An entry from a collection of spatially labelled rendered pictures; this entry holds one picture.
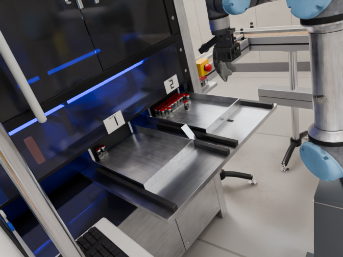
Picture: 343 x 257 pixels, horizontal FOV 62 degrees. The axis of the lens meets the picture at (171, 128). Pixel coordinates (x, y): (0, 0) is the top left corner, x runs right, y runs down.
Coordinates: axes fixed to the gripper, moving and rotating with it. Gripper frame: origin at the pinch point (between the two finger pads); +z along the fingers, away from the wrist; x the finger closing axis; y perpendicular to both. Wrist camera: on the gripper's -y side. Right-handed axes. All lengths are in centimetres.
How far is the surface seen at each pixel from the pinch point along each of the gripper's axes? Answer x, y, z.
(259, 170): 58, -24, 103
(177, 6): 7.9, -23.3, -28.6
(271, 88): 86, -24, 48
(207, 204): -4, -23, 80
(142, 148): -37.2, -17.6, 14.7
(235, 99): 5.1, 0.2, 12.4
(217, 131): -16.0, 4.5, 15.0
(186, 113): -8.5, -17.9, 14.8
